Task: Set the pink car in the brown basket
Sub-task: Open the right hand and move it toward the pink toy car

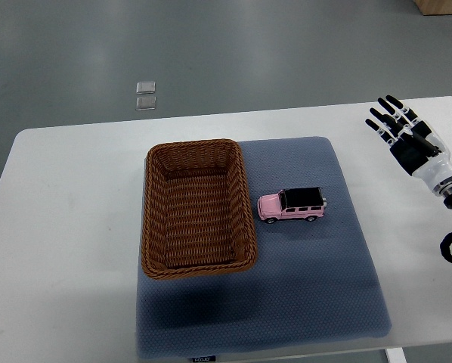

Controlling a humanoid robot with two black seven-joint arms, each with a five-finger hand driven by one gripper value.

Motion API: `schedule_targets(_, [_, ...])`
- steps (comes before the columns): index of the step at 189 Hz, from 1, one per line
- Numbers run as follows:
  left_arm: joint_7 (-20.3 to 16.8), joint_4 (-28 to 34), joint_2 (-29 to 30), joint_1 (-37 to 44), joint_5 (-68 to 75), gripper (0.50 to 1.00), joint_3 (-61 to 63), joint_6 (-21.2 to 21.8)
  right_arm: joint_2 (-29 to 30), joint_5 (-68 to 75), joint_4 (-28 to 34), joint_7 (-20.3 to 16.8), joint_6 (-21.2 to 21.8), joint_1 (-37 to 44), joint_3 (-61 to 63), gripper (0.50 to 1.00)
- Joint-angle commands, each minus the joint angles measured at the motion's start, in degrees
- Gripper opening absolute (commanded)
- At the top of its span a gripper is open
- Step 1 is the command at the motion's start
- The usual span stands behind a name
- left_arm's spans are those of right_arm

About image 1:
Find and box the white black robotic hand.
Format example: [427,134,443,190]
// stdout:
[365,95,452,197]

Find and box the pink toy car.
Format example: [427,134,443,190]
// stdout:
[257,187,327,224]

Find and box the brown wicker basket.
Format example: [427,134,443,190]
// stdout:
[141,139,258,280]

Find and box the wooden box corner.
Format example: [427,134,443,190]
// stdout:
[414,0,452,16]

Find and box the blue-grey foam mat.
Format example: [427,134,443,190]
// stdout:
[137,137,391,359]

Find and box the white table leg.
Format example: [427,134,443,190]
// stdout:
[385,348,407,363]

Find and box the upper floor plate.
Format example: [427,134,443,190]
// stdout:
[136,81,156,95]

